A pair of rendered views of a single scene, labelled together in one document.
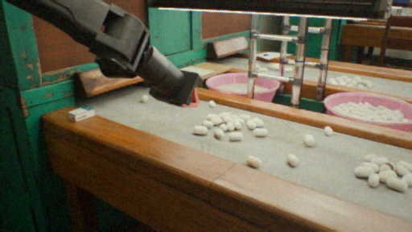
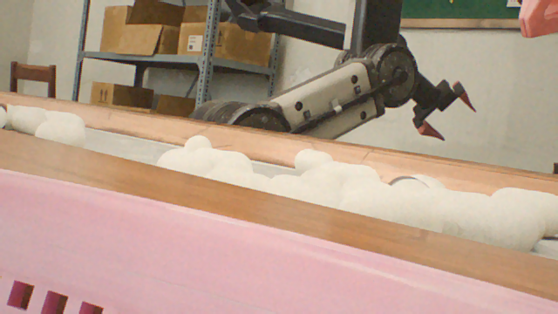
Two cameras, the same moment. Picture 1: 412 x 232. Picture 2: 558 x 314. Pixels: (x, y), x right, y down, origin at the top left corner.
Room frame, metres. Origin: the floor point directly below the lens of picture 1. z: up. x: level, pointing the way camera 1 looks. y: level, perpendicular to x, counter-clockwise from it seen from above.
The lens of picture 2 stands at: (1.11, -0.06, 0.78)
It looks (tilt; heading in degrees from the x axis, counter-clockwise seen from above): 3 degrees down; 187
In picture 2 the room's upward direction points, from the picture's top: 7 degrees clockwise
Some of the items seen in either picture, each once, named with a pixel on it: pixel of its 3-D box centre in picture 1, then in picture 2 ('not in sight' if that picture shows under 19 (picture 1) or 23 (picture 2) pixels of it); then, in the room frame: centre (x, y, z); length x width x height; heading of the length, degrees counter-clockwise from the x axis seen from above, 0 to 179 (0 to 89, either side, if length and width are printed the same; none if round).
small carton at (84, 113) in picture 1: (81, 113); not in sight; (0.83, 0.34, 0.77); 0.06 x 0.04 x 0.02; 144
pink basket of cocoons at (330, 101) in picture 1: (368, 120); not in sight; (0.91, -0.49, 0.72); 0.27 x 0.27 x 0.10
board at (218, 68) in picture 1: (195, 72); not in sight; (1.30, 0.04, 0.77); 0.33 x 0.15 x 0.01; 144
